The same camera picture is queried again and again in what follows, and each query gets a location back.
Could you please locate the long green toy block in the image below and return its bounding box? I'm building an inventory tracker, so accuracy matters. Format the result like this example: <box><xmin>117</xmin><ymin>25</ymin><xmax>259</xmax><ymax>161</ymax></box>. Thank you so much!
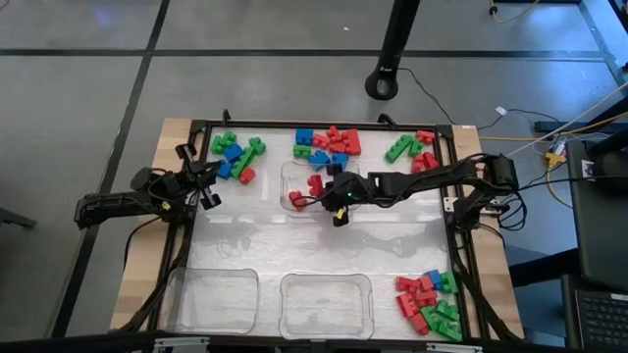
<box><xmin>230</xmin><ymin>145</ymin><xmax>257</xmax><ymax>179</ymax></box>
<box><xmin>384</xmin><ymin>133</ymin><xmax>414</xmax><ymax>165</ymax></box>

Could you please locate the black monitor panel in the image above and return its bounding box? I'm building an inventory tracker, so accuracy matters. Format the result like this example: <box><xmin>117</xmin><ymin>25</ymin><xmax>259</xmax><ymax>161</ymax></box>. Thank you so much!
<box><xmin>566</xmin><ymin>139</ymin><xmax>628</xmax><ymax>293</ymax></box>

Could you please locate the clear plastic bin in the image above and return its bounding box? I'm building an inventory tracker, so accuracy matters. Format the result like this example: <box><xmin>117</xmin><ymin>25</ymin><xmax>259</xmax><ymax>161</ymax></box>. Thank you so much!
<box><xmin>279</xmin><ymin>160</ymin><xmax>363</xmax><ymax>217</ymax></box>
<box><xmin>164</xmin><ymin>267</ymin><xmax>260</xmax><ymax>335</ymax></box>
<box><xmin>278</xmin><ymin>273</ymin><xmax>376</xmax><ymax>341</ymax></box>

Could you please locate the white table mat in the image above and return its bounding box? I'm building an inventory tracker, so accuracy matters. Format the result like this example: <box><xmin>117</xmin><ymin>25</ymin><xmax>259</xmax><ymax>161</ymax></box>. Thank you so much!
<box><xmin>185</xmin><ymin>127</ymin><xmax>460</xmax><ymax>340</ymax></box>

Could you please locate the black metal floor bar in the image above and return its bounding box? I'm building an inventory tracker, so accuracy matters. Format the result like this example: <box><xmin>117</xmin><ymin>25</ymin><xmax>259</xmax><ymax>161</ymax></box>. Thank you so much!
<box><xmin>533</xmin><ymin>110</ymin><xmax>628</xmax><ymax>134</ymax></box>

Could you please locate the yellow floor cable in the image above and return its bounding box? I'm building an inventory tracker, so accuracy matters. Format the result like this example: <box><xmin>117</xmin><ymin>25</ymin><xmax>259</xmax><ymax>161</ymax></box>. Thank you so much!
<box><xmin>478</xmin><ymin>111</ymin><xmax>628</xmax><ymax>143</ymax></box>
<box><xmin>489</xmin><ymin>0</ymin><xmax>541</xmax><ymax>25</ymax></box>

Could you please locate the dark table leg bar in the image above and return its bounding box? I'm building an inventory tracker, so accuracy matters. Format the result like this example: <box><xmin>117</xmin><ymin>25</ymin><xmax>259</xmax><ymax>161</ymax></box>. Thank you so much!
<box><xmin>507</xmin><ymin>247</ymin><xmax>583</xmax><ymax>289</ymax></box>

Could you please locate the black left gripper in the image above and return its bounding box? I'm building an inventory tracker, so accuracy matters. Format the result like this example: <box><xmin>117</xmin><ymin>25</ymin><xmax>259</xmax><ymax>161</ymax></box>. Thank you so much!
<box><xmin>164</xmin><ymin>144</ymin><xmax>223</xmax><ymax>211</ymax></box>

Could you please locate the white cord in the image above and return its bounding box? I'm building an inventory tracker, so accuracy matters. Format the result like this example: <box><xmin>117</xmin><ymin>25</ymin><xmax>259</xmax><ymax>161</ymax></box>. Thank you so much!
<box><xmin>507</xmin><ymin>80</ymin><xmax>628</xmax><ymax>157</ymax></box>

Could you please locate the black aluminium table frame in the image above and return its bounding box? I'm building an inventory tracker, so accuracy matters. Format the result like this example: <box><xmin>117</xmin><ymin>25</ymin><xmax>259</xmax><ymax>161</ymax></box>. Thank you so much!
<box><xmin>146</xmin><ymin>110</ymin><xmax>492</xmax><ymax>342</ymax></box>

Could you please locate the black metal frame leg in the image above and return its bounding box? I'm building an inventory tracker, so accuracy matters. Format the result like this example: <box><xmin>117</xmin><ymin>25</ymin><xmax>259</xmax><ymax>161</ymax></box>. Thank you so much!
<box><xmin>576</xmin><ymin>0</ymin><xmax>628</xmax><ymax>87</ymax></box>

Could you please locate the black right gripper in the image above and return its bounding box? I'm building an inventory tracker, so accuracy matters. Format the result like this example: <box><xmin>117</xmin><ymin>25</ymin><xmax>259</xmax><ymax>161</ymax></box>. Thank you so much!
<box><xmin>321</xmin><ymin>163</ymin><xmax>370</xmax><ymax>228</ymax></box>

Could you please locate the black laptop keyboard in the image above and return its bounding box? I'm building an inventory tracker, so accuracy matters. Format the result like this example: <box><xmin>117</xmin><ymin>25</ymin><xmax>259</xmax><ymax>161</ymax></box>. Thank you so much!
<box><xmin>573</xmin><ymin>288</ymin><xmax>628</xmax><ymax>350</ymax></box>

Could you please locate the black floor cable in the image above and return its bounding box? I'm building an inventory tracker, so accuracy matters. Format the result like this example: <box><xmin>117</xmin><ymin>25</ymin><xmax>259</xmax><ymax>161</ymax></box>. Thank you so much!
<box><xmin>396</xmin><ymin>67</ymin><xmax>563</xmax><ymax>132</ymax></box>

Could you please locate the grey furniture foot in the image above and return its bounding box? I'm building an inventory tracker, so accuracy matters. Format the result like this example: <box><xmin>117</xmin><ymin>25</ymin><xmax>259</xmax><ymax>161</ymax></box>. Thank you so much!
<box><xmin>0</xmin><ymin>206</ymin><xmax>38</xmax><ymax>230</ymax></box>

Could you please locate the yellow power plug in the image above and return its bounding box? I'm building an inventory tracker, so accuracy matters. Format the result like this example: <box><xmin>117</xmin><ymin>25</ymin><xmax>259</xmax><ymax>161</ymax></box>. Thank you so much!
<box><xmin>544</xmin><ymin>151</ymin><xmax>568</xmax><ymax>171</ymax></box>

